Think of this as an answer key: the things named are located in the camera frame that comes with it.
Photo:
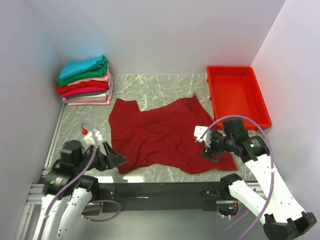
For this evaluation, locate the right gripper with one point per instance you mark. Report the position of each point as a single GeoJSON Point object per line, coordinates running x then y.
{"type": "Point", "coordinates": [207, 151]}

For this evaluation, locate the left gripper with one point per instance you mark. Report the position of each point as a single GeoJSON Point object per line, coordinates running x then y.
{"type": "Point", "coordinates": [110, 159]}

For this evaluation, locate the dark red t-shirt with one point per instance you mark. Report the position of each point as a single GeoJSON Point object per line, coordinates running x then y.
{"type": "Point", "coordinates": [164, 136]}

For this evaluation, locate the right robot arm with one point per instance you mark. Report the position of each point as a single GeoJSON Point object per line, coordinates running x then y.
{"type": "Point", "coordinates": [281, 216]}

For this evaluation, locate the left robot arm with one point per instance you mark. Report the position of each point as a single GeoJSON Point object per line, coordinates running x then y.
{"type": "Point", "coordinates": [68, 190]}

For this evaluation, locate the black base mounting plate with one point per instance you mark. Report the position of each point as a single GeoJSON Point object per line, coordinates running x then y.
{"type": "Point", "coordinates": [206, 196]}

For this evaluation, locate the dark grey folded t-shirt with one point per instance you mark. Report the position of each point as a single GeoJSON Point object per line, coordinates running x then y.
{"type": "Point", "coordinates": [85, 95]}

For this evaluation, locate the red plastic bin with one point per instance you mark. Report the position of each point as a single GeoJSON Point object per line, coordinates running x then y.
{"type": "Point", "coordinates": [234, 90]}

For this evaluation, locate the red folded t-shirt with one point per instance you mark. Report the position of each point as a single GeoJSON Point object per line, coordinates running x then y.
{"type": "Point", "coordinates": [92, 83]}

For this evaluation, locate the pink bottom folded t-shirt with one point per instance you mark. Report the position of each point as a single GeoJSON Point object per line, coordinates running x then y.
{"type": "Point", "coordinates": [107, 93]}

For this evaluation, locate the light pink folded t-shirt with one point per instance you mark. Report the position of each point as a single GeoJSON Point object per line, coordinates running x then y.
{"type": "Point", "coordinates": [103, 78]}

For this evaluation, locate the green folded t-shirt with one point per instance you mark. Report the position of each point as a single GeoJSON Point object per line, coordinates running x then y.
{"type": "Point", "coordinates": [91, 74]}

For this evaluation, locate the turquoise folded t-shirt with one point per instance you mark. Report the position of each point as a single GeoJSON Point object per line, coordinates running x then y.
{"type": "Point", "coordinates": [74, 68]}

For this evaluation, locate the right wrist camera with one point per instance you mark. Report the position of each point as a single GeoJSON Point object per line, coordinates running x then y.
{"type": "Point", "coordinates": [202, 134]}

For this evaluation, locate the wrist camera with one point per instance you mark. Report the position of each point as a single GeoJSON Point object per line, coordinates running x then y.
{"type": "Point", "coordinates": [91, 137]}
{"type": "Point", "coordinates": [202, 134]}

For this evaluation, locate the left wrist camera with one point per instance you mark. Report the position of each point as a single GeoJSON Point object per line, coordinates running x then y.
{"type": "Point", "coordinates": [91, 137]}

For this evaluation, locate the aluminium rail frame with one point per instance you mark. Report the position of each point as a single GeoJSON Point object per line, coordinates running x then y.
{"type": "Point", "coordinates": [68, 123]}

